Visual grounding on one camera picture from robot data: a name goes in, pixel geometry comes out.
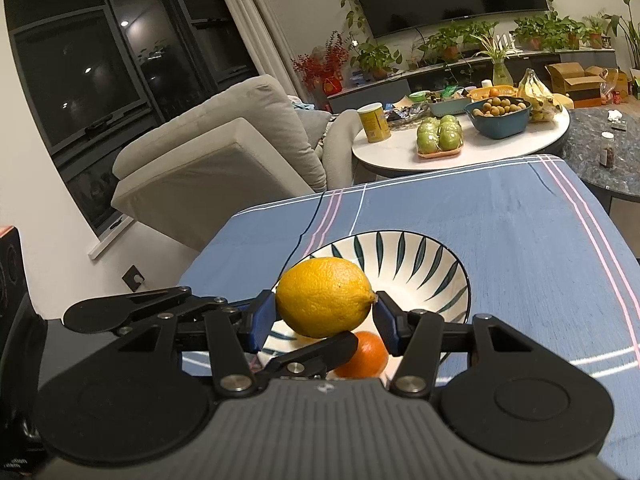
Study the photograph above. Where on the yellow can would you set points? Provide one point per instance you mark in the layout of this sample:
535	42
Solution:
374	125

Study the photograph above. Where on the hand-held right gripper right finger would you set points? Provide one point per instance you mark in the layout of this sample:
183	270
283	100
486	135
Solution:
383	329

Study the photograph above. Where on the white curtain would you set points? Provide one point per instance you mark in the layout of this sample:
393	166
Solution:
260	20

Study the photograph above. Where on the green box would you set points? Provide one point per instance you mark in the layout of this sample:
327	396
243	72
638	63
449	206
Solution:
636	87

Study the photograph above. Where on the beige sofa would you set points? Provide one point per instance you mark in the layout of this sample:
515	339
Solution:
210	160

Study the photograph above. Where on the white tissue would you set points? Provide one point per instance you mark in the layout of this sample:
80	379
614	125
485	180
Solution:
614	115

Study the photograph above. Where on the green potted plant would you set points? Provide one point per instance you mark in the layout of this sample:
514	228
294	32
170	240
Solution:
482	32
450	40
570	30
532	30
595	30
372	57

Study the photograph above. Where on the glass vase with plant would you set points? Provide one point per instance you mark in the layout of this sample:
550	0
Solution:
501	72

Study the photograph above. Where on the small spice bottle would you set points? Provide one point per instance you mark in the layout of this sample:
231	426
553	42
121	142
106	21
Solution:
607	152

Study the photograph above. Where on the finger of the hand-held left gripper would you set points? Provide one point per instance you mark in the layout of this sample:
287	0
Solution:
320	353
100	312

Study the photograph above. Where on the white leaf-pattern bowl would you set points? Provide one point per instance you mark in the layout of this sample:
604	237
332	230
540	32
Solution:
425	270

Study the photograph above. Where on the dark television cabinet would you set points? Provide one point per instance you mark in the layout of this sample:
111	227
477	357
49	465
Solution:
380	88

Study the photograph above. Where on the wall socket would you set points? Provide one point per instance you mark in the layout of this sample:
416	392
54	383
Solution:
133	278

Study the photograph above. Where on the dark remote control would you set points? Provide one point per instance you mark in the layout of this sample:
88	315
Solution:
619	126

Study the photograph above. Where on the dark snack bag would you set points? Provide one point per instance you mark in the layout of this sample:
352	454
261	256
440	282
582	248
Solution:
407	112

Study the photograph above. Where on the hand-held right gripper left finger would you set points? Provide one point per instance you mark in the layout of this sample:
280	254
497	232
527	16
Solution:
262	322

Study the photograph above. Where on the orange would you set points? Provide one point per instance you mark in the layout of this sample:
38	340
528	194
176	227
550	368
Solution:
369	358

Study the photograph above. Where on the dark blue bowl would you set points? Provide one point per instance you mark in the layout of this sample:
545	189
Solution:
495	128

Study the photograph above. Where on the round white coffee table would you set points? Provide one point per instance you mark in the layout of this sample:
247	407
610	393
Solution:
390	154

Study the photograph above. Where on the teal plastic basket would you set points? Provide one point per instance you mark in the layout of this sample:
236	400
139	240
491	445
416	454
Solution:
445	108

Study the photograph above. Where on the yellow lemon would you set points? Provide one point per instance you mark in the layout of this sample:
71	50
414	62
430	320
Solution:
320	295

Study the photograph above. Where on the large-leaf floor plant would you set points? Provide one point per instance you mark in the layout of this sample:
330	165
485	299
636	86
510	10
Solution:
627	25

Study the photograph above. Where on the tray of green apples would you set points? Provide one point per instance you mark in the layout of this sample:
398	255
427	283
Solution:
440	136

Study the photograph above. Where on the bunch of bananas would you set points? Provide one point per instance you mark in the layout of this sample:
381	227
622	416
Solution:
535	90

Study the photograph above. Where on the green lid container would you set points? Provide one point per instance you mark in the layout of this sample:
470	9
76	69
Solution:
417	96

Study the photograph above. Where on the open cardboard box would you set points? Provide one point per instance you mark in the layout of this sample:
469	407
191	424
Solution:
575	88
617	80

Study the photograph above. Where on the blue striped tablecloth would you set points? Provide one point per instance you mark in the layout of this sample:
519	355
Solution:
500	220

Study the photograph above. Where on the red flower plant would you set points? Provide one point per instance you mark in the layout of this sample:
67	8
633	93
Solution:
320	62

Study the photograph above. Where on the dark marble coffee table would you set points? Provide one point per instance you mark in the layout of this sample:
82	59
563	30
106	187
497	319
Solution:
585	130

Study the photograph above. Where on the orange plastic basket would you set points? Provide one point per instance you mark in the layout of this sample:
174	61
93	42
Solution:
480	94

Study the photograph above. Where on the pile of longans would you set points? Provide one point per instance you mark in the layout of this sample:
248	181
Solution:
500	107

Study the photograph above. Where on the dark window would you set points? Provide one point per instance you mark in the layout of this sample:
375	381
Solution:
75	60

